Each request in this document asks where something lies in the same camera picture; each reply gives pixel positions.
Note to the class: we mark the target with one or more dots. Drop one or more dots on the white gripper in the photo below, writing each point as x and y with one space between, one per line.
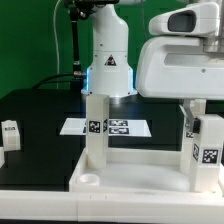
185 57

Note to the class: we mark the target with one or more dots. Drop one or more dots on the white left fence piece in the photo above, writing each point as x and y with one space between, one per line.
2 158

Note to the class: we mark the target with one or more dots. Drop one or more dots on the white marker sheet with tags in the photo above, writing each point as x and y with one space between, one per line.
117 127

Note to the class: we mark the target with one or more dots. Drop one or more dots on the white front fence bar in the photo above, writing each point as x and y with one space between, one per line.
119 208

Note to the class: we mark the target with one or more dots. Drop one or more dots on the white desk tabletop tray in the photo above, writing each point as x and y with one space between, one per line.
132 170

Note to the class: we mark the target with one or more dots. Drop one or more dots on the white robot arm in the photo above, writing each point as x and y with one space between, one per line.
109 72

